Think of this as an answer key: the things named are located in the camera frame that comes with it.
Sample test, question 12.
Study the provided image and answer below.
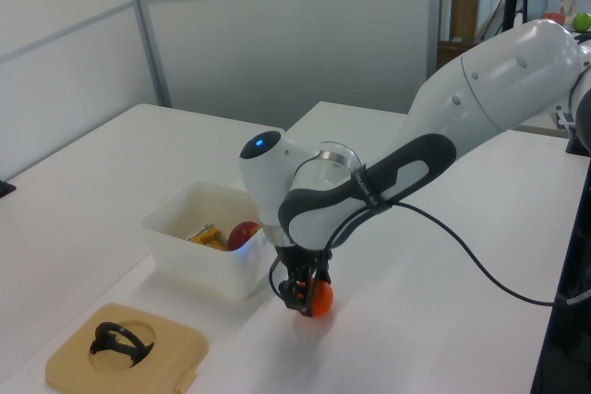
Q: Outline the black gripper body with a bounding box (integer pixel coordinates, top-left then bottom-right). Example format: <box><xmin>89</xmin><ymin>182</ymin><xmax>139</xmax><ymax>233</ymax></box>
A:
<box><xmin>275</xmin><ymin>245</ymin><xmax>332</xmax><ymax>281</ymax></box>

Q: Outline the orange fruit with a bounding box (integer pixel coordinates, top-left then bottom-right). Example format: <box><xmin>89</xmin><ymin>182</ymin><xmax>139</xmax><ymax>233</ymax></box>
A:
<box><xmin>295</xmin><ymin>277</ymin><xmax>334</xmax><ymax>318</ymax></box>

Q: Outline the red apple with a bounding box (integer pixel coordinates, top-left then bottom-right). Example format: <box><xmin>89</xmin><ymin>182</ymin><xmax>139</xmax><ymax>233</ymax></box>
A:
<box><xmin>226</xmin><ymin>221</ymin><xmax>263</xmax><ymax>250</ymax></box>

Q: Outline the white plastic container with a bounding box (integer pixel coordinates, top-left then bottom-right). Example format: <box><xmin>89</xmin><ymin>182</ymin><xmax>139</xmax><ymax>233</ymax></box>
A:
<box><xmin>141</xmin><ymin>181</ymin><xmax>268</xmax><ymax>302</ymax></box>

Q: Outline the orange C-clamp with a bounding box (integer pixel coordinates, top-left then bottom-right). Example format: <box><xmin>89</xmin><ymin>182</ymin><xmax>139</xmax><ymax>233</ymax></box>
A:
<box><xmin>186</xmin><ymin>223</ymin><xmax>231</xmax><ymax>253</ymax></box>

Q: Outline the black stand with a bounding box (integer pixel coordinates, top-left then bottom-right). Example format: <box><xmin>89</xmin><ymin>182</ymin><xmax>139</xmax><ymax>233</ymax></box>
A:
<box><xmin>529</xmin><ymin>202</ymin><xmax>591</xmax><ymax>394</ymax></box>

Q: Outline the wooden desk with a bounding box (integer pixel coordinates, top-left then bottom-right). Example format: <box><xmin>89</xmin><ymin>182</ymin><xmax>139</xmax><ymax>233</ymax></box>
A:
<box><xmin>437</xmin><ymin>0</ymin><xmax>482</xmax><ymax>68</ymax></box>

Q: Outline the black cable strap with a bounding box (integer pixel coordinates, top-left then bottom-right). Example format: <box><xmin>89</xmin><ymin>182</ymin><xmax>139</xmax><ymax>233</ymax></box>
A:
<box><xmin>352</xmin><ymin>163</ymin><xmax>392</xmax><ymax>216</ymax></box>

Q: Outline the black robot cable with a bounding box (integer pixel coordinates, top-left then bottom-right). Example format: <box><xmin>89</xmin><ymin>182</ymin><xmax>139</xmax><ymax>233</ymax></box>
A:
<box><xmin>269</xmin><ymin>199</ymin><xmax>558</xmax><ymax>307</ymax></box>

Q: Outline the beige lid with black handle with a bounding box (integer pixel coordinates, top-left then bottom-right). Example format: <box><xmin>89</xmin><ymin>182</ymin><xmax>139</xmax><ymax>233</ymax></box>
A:
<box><xmin>44</xmin><ymin>303</ymin><xmax>210</xmax><ymax>393</ymax></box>

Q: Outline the grey partition post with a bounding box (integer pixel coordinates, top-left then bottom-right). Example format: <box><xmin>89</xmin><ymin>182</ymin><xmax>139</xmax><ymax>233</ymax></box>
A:
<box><xmin>427</xmin><ymin>0</ymin><xmax>444</xmax><ymax>73</ymax></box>

